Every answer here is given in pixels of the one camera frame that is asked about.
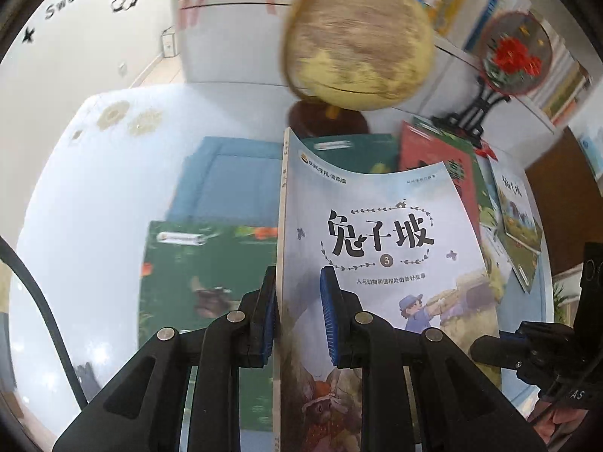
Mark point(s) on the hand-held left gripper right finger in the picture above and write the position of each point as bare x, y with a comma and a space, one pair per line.
328, 315

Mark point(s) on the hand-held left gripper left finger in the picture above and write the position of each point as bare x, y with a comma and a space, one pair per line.
268, 315

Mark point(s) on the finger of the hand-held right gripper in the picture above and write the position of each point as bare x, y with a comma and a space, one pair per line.
490, 351

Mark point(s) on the olive green book orange flowers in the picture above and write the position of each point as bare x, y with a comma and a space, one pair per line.
520, 259

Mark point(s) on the pale book with farmer picture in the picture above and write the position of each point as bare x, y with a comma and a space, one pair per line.
377, 226

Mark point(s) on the pale book with pond picture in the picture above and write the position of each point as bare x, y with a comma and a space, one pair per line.
516, 188

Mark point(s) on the person's right hand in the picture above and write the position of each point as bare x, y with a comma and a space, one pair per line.
560, 426

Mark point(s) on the green potted plant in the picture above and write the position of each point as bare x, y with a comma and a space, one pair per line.
563, 296

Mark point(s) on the dark green flower book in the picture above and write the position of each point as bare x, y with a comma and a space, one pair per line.
202, 263

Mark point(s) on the yellow-green illustrated book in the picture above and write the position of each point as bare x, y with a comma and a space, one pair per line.
487, 245

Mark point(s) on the light blue table mat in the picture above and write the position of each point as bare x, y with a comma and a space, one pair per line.
226, 183

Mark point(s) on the brown wooden cabinet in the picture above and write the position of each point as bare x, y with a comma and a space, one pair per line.
560, 207

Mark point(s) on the teal green book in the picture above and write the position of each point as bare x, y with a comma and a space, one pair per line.
348, 153

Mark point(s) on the plain red book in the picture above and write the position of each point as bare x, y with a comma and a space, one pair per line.
424, 150

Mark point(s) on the red tassel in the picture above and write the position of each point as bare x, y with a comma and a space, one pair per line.
485, 150

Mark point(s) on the light blue tissue box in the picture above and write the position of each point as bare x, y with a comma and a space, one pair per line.
592, 148

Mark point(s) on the green book with white label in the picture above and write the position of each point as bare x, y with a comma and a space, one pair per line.
447, 135

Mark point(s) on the round red flower fan ornament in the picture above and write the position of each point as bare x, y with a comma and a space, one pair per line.
565, 84

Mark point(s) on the antique yellow globe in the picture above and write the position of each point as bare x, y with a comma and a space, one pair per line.
358, 42

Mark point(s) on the white bookshelf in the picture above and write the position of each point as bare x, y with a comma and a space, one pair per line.
226, 42

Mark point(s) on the small white floor bin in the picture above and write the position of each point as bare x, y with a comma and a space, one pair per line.
167, 42

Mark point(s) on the white wall socket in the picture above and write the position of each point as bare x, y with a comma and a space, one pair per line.
122, 69

